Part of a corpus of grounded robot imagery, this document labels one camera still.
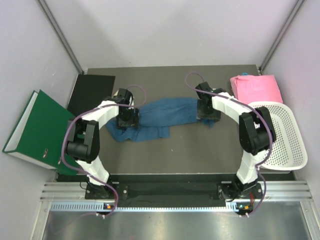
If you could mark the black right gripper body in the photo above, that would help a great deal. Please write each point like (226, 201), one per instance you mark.
(207, 113)

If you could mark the grey slotted cable duct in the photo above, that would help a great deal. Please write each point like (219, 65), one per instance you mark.
(107, 207)

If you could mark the green ring binder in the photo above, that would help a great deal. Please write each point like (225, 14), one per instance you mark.
(39, 133)

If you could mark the left aluminium corner post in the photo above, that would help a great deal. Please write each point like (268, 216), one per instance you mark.
(60, 35)

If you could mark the right aluminium corner post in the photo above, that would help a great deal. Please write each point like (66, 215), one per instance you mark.
(297, 6)

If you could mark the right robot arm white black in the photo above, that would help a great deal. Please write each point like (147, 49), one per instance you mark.
(255, 130)

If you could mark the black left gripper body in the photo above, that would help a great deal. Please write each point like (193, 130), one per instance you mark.
(127, 119)

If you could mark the blue t shirt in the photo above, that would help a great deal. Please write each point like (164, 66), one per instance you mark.
(156, 118)

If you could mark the white perforated plastic basket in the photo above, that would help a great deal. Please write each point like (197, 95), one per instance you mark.
(288, 151)

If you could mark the pink folded t shirt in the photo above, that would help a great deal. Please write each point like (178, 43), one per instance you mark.
(249, 88)

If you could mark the aluminium corner post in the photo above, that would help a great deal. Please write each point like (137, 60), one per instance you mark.
(297, 6)
(60, 35)

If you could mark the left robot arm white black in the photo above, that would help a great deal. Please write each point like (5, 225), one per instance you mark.
(83, 138)

